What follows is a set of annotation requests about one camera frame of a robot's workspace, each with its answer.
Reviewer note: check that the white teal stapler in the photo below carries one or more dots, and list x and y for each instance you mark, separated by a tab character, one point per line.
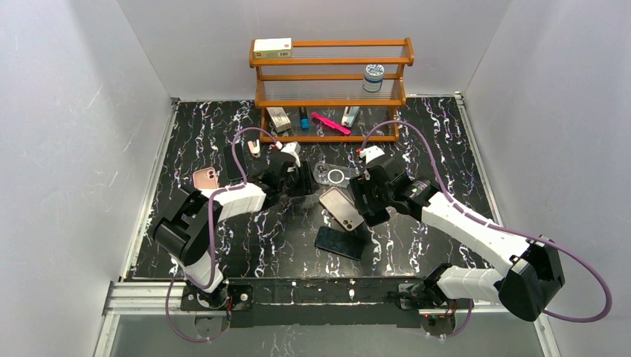
349	116

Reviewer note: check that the clear magsafe phone case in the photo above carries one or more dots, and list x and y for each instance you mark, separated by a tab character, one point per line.
333	175

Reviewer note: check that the white blue round jar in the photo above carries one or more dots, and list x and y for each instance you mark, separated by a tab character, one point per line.
373	78

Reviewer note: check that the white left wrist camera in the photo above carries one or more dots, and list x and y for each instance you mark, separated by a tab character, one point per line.
293	149

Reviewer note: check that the dark teal smartphone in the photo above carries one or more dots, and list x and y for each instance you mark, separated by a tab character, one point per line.
233	167

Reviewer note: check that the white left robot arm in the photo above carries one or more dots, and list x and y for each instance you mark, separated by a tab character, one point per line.
186	228

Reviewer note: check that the blue black marker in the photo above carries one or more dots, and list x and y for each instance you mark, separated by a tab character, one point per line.
304	118

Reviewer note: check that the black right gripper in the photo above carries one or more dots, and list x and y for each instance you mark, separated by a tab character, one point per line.
367	198

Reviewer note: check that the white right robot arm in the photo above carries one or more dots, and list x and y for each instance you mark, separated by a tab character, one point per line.
524	275

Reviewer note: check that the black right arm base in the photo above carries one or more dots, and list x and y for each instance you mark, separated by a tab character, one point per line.
437	312

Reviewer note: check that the beige phone case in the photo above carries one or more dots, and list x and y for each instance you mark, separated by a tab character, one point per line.
341	208

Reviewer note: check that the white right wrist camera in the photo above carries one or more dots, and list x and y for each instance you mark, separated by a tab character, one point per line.
368	154

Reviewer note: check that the white cardboard box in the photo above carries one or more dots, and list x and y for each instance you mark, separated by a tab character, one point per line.
277	48

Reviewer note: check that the wooden three-tier shelf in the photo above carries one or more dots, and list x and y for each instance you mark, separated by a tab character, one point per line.
325	76

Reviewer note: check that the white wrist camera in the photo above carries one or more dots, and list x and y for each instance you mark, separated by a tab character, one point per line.
293	149
368	154

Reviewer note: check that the black smartphone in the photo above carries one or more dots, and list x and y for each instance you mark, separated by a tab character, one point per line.
342	243

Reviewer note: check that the small pink white clip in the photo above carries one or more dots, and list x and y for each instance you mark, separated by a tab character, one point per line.
254	148

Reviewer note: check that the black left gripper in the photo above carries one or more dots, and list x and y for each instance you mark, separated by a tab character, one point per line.
303	178

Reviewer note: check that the small grey box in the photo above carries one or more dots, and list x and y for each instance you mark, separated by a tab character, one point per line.
279	119

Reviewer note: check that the pink phone case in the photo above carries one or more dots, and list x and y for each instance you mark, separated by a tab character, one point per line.
206	179

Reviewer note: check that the aluminium frame rail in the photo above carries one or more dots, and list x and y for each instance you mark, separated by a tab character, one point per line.
279	243

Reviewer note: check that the pink comb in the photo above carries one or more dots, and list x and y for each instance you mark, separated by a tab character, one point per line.
331	124

